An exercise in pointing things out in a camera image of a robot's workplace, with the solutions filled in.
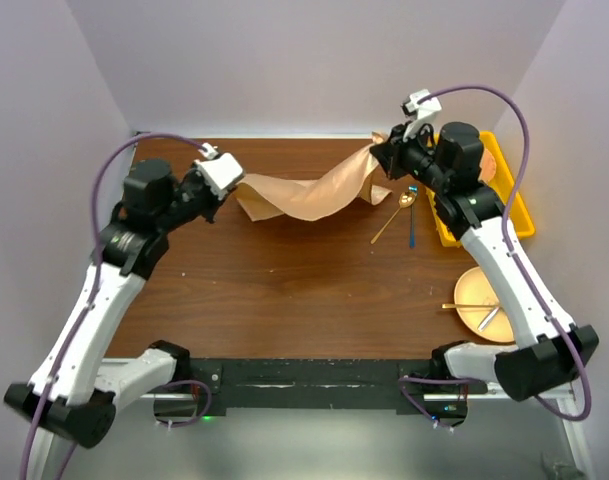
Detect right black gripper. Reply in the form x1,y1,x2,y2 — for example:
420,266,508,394
371,120,450,193

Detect peach satin napkin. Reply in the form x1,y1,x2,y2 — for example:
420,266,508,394
234,146,391,222

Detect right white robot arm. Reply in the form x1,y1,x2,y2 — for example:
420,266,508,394
370,122,599,401

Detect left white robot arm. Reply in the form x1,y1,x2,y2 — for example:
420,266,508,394
4,153,244,449

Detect gold spoon on table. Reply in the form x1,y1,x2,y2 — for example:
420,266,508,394
370,191,417,245

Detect woven orange round plate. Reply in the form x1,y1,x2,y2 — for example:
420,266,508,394
478,148,497,184

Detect yellow plastic tray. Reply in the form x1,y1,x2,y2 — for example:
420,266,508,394
425,131,536,247

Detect beige round plate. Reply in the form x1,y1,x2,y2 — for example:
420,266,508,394
453,267,514,344

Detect gold spoon on plate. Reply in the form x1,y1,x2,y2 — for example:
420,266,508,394
440,303,500,311

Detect silver fork on plate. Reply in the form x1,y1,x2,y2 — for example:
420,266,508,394
477,306,501,331

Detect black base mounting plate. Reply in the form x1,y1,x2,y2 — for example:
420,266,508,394
132,357,489,424

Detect blue handled utensil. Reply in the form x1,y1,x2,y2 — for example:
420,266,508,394
408,185,418,248

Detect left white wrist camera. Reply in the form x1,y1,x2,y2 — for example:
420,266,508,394
194,143,245,200

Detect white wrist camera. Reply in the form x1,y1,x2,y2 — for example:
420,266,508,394
401,89,442,141
194,143,245,200

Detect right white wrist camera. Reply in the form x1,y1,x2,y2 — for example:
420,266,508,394
401,89,442,141

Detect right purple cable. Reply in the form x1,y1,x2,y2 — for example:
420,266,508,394
397,84,593,435

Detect aluminium rail frame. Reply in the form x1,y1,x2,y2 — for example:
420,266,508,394
29,394,594,479

